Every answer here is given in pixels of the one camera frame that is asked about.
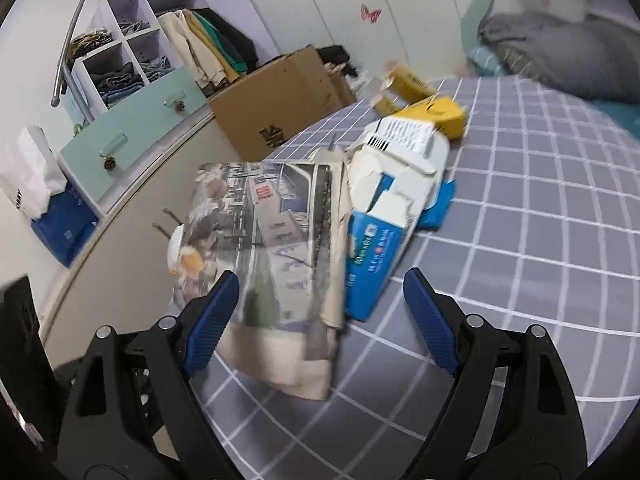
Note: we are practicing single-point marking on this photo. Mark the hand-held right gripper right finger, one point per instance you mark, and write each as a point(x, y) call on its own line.
point(431, 322)

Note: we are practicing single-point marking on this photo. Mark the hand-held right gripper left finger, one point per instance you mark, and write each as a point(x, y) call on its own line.
point(215, 320)

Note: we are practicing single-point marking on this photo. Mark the blue white carton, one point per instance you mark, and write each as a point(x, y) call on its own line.
point(372, 260)

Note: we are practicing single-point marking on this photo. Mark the folded newspaper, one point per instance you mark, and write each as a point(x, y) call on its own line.
point(270, 240)

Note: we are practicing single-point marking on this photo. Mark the white low cabinet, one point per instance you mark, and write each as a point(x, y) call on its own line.
point(125, 270)

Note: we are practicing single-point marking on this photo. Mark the blue packet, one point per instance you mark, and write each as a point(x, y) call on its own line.
point(437, 207)

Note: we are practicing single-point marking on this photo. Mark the blue bag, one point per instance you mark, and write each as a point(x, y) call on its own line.
point(62, 230)

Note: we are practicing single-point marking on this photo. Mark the grey checked bedsheet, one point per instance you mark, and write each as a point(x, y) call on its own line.
point(530, 230)

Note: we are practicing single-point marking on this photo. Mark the white torn carton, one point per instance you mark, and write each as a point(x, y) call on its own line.
point(400, 160)

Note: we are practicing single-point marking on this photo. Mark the white paper bag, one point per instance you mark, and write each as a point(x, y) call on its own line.
point(30, 170)

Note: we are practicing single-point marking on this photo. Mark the pine cone drawer pull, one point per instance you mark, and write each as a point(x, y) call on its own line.
point(110, 162)
point(177, 106)

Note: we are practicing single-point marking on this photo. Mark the teal drawer unit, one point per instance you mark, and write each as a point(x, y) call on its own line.
point(145, 120)

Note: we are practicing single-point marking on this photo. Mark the small yellow box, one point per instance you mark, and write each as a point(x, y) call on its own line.
point(386, 106)

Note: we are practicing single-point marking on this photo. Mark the large brown cardboard box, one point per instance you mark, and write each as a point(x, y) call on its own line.
point(280, 95)

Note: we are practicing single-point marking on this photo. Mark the long yellow box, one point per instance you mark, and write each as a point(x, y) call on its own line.
point(410, 85)

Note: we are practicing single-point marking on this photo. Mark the teal pillow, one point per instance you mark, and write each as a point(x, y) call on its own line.
point(482, 62)

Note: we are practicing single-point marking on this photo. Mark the hanging clothes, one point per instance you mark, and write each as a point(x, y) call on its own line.
point(210, 45)

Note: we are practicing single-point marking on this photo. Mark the black bag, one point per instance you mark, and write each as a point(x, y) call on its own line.
point(332, 56)

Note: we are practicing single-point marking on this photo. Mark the grey pillow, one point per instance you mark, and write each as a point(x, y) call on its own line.
point(560, 55)

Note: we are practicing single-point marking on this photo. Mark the white cubby shelf unit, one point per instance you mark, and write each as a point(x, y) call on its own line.
point(125, 20)

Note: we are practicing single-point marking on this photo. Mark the chrome curved rail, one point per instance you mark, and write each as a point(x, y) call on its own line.
point(67, 45)

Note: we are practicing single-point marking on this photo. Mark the pink butterfly wall sticker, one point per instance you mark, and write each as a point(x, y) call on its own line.
point(370, 13)

